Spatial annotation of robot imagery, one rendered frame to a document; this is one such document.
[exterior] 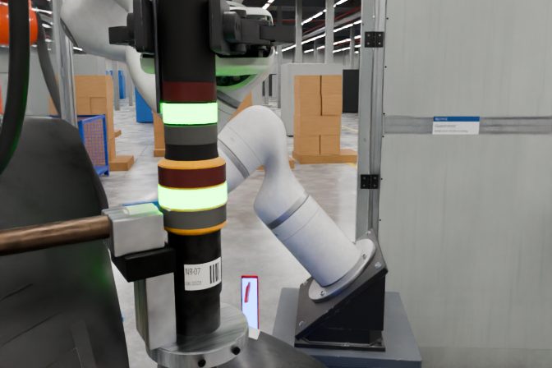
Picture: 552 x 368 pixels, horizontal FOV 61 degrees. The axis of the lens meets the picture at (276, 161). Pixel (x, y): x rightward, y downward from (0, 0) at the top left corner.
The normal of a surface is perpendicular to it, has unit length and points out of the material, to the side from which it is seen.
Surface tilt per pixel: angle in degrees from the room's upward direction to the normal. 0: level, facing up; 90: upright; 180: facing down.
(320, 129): 90
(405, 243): 90
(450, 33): 90
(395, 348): 0
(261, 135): 83
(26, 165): 43
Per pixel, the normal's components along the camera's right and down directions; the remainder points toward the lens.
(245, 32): 0.68, 0.12
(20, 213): 0.45, -0.60
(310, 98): 0.16, 0.17
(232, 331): 0.00, -0.99
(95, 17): 0.41, 0.21
